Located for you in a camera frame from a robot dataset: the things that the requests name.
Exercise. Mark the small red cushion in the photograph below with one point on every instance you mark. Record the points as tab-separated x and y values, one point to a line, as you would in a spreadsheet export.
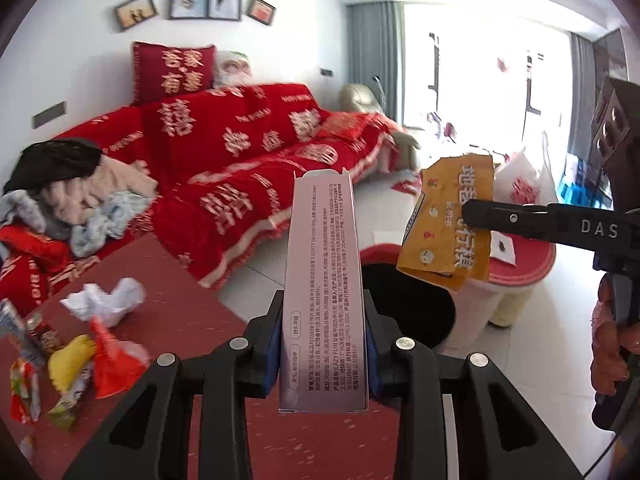
346	125

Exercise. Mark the red white round stool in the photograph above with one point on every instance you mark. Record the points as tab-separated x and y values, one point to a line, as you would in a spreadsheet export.
501	299

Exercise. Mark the grey wall panel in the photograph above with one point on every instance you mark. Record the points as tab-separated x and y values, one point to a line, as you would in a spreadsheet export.
51	113

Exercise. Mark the orange snack bag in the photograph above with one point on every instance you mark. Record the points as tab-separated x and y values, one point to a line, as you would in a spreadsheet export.
439	247

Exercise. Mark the crumpled white paper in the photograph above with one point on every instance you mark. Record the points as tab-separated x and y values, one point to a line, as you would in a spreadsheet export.
108	307

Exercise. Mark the gold armchair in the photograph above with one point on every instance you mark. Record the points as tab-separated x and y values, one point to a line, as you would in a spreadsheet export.
360	98

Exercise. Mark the light blue patterned garment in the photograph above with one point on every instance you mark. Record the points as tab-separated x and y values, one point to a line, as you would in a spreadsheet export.
108	220

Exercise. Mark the red pillow on sofa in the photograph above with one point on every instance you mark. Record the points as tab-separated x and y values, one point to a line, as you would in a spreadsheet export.
50	255

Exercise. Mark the grey white garment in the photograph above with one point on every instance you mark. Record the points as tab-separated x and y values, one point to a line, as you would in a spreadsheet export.
33	212

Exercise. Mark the grey curtain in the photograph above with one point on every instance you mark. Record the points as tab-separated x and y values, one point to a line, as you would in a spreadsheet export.
376	52

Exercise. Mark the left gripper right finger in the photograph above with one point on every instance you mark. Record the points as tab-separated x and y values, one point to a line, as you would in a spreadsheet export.
498	434

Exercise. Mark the red green snack wrapper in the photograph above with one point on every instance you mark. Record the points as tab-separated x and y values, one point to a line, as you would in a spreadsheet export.
25	404

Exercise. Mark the red sofa cover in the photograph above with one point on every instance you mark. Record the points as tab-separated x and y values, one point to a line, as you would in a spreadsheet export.
225	161

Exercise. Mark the framed picture left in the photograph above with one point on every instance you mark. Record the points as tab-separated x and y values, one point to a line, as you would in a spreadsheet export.
134	12

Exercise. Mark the red drink can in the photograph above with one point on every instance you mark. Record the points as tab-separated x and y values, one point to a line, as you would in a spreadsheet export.
43	334

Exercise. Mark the framed picture right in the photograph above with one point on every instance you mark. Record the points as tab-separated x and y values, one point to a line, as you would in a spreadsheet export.
261	11

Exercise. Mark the white red plastic bag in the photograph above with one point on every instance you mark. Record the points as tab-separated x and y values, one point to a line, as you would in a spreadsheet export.
520	182

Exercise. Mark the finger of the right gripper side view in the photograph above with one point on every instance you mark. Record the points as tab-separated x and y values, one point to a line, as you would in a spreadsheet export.
529	221

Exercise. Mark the beige fuzzy garment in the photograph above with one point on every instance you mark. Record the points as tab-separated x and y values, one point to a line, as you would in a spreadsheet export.
74	201

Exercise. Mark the black trash bin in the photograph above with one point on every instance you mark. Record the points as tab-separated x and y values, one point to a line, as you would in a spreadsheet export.
423	311

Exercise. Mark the white plush toy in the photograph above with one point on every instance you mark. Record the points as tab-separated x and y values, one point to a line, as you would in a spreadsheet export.
232	69

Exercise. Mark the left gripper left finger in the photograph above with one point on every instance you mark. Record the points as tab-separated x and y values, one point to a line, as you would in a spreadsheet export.
147	435

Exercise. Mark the yellow corn-shaped package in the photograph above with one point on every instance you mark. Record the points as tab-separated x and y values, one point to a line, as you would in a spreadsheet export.
65	364

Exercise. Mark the red cushion with characters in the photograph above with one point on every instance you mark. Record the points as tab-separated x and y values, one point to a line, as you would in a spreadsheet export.
164	71

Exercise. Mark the pink long box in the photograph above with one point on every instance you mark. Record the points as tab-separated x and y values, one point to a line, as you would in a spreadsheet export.
323	346

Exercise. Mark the black garment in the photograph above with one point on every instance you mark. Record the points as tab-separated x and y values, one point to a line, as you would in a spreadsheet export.
51	161

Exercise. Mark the right hand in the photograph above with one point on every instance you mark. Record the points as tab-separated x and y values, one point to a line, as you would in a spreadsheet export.
608	367

